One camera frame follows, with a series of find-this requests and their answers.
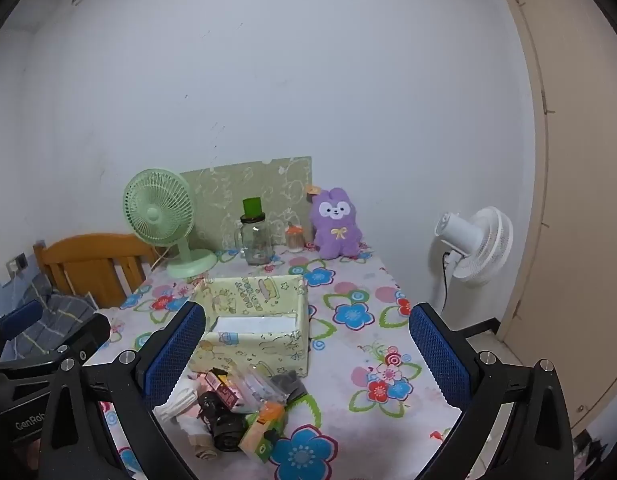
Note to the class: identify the green desk fan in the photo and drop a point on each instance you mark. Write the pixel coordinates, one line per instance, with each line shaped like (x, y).
(153, 212)

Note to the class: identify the black sock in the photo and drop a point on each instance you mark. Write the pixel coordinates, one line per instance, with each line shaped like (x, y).
(226, 430)

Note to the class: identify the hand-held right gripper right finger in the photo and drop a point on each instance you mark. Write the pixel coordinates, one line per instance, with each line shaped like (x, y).
(438, 360)

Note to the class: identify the white standing fan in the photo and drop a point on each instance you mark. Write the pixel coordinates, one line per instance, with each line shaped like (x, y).
(481, 245)

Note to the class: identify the green printed board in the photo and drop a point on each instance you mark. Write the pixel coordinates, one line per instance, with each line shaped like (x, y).
(223, 195)

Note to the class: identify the wooden chair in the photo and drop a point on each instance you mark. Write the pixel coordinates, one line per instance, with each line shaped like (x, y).
(88, 250)

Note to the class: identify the wall socket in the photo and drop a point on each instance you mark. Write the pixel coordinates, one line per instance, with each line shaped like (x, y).
(18, 261)

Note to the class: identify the purple plush bunny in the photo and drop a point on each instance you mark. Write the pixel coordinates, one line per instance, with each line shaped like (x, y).
(336, 230)

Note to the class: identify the beige sock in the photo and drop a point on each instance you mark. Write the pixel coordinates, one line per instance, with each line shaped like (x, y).
(203, 447)

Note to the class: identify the glass jar with green lid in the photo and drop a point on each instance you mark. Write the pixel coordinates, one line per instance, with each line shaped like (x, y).
(256, 242)

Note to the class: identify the small orange-lid bottle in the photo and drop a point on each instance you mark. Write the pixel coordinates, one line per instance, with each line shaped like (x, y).
(294, 237)

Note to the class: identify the floral tablecloth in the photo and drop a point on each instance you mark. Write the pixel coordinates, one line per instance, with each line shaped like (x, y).
(358, 360)

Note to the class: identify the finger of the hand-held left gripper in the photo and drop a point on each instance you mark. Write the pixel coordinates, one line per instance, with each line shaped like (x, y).
(18, 320)
(93, 335)

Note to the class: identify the printed fabric storage box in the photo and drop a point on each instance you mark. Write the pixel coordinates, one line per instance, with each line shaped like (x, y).
(258, 350)

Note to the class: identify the pink packet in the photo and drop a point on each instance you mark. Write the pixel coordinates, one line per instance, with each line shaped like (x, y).
(223, 392)

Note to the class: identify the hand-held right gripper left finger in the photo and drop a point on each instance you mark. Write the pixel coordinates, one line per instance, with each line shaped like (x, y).
(173, 355)

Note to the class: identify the beige door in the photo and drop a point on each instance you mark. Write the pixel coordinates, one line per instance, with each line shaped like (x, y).
(578, 210)

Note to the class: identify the clear plastic bag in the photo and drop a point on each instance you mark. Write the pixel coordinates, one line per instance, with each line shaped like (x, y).
(251, 382)

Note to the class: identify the small printed carton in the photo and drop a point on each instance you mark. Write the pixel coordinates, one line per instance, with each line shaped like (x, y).
(261, 435)

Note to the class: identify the white sock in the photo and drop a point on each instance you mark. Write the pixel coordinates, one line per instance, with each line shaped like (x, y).
(181, 400)

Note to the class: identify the grey plaid cloth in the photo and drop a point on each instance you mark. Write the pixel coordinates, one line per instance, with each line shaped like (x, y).
(53, 310)

